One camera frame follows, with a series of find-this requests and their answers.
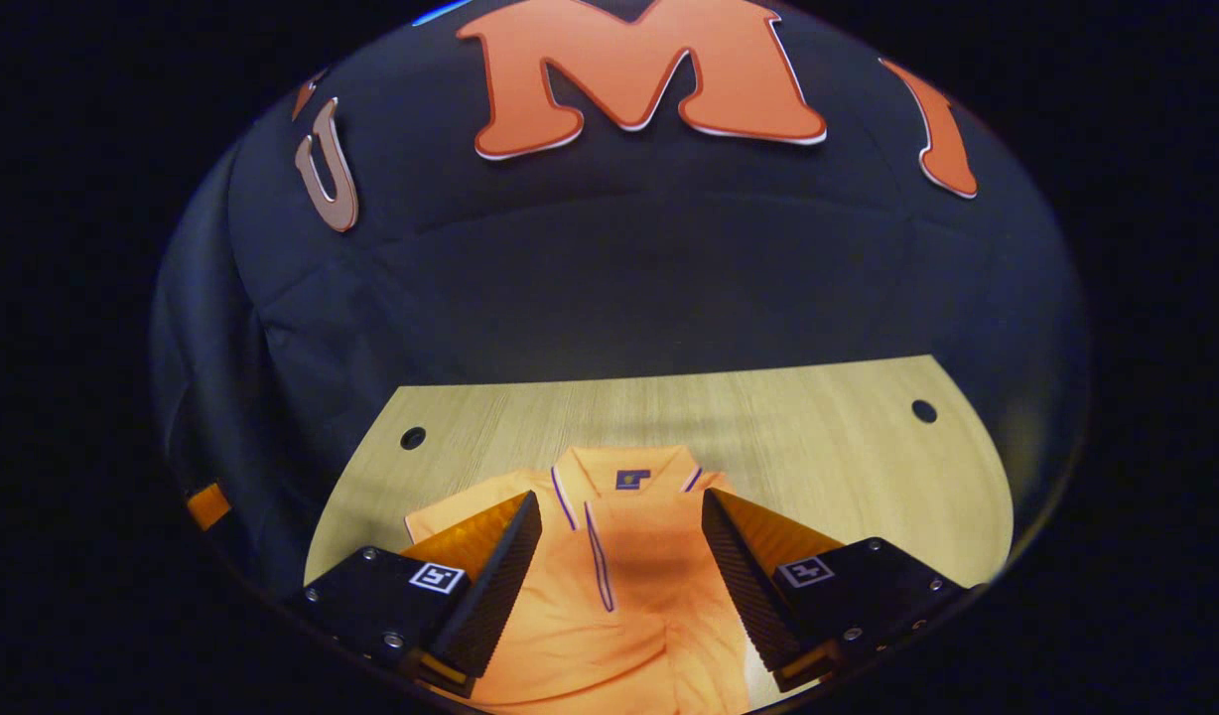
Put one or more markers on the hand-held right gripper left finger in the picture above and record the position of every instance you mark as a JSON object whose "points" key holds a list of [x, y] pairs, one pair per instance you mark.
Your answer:
{"points": [[490, 591]]}

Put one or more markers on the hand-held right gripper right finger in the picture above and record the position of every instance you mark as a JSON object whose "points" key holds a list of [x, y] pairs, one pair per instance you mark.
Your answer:
{"points": [[748, 591]]}

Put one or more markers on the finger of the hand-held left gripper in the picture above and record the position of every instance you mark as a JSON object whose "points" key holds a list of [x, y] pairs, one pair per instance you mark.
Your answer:
{"points": [[208, 507]]}

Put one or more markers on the orange T-shirt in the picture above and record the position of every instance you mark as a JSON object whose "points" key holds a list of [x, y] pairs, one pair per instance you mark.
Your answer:
{"points": [[639, 596]]}

